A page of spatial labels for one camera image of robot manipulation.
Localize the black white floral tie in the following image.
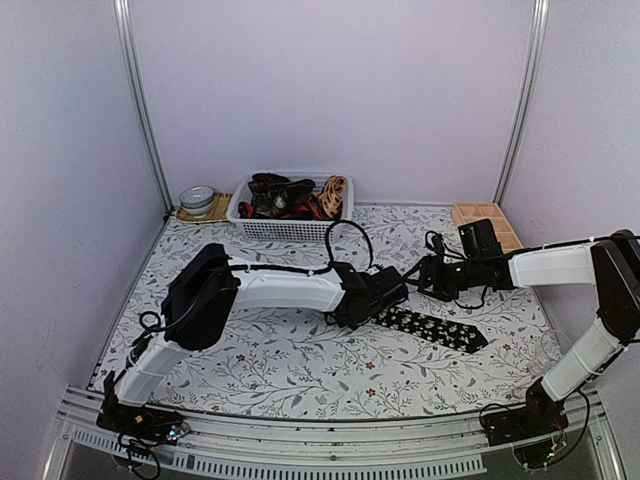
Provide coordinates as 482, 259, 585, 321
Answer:
371, 307, 489, 354

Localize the left aluminium frame post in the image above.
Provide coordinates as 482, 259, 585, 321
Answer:
113, 0, 174, 215

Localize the red navy striped tie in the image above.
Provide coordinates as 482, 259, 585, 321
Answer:
237, 198, 328, 221

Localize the clear plastic cup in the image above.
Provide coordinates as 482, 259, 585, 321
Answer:
529, 330, 572, 378

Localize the dark floral brown tie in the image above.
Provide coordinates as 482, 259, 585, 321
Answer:
248, 173, 316, 208

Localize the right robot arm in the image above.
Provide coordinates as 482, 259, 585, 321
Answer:
417, 219, 639, 445

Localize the front aluminium rail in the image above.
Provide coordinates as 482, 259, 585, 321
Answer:
42, 388, 631, 479

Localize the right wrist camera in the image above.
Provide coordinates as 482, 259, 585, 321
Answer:
425, 230, 447, 260

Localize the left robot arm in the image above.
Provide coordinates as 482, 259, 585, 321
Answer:
97, 243, 408, 434

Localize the patterned ceramic bowl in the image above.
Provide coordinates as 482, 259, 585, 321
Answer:
179, 185, 215, 217

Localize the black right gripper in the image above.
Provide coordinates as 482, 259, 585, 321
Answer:
405, 254, 485, 302

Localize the white plastic basket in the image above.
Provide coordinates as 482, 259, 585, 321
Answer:
227, 172, 354, 242

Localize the woven bamboo mat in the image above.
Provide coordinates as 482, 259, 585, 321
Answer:
176, 193, 232, 224

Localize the yellow beetle print tie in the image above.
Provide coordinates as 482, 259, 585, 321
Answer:
318, 176, 348, 220

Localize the wooden divided box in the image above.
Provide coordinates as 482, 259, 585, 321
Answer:
451, 203, 523, 253

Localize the aluminium frame post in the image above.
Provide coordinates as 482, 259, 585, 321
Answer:
113, 0, 174, 215
493, 0, 550, 206

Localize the right aluminium frame post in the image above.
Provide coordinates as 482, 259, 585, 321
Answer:
493, 0, 550, 206

